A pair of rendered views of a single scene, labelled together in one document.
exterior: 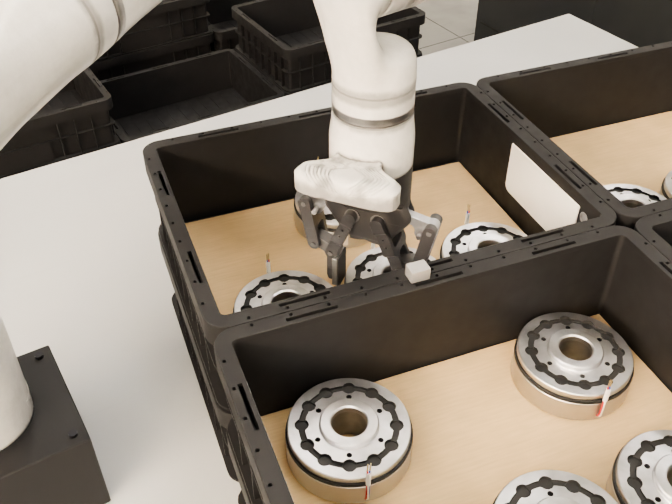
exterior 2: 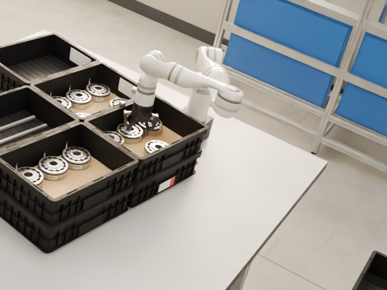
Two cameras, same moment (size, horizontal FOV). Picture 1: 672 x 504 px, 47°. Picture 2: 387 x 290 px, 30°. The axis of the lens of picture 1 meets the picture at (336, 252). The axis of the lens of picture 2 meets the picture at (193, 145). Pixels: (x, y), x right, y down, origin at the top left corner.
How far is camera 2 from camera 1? 306 cm
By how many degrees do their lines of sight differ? 100
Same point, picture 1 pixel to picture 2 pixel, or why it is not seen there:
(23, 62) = (203, 63)
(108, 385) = not seen: hidden behind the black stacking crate
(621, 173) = (80, 182)
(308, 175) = not seen: hidden behind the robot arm
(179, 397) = not seen: hidden behind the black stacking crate
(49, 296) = (229, 171)
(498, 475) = (91, 110)
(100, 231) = (239, 191)
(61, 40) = (204, 68)
